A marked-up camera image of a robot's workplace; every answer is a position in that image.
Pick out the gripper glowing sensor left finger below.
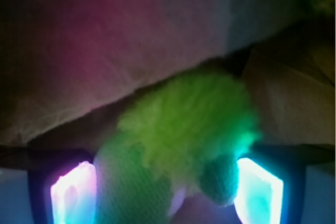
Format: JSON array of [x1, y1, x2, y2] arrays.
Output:
[[1, 146, 97, 223]]

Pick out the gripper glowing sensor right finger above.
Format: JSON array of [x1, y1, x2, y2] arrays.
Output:
[[235, 144, 335, 223]]

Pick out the green fuzzy plush animal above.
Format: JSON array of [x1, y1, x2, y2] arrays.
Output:
[[94, 70, 261, 223]]

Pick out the brown paper bag tray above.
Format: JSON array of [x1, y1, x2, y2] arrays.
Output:
[[1, 0, 335, 147]]

